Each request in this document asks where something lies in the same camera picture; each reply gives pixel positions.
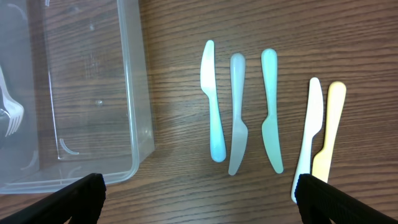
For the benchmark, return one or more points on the white plastic knife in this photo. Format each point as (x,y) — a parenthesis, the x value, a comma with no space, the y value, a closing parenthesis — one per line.
(313,125)

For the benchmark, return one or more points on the small white plastic fork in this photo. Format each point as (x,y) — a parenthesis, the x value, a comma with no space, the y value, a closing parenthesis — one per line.
(15,110)

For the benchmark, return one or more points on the mint green plastic knife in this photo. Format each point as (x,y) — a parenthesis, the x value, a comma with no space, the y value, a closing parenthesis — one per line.
(270,131)

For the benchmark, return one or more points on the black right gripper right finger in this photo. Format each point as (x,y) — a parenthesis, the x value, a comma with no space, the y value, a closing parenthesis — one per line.
(319,202)

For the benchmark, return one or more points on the grey plastic knife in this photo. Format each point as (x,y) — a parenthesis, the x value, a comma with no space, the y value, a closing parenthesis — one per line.
(239,131)

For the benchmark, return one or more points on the right clear plastic container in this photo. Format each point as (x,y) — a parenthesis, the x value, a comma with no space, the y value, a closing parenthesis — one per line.
(79,70)

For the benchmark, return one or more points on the yellow plastic knife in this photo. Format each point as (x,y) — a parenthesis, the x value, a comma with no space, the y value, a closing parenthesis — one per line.
(334,107)

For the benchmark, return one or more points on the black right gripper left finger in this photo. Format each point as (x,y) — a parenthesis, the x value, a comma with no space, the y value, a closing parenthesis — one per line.
(79,202)

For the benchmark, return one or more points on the light blue plastic knife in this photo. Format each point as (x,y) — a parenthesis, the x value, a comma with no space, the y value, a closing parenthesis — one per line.
(208,86)

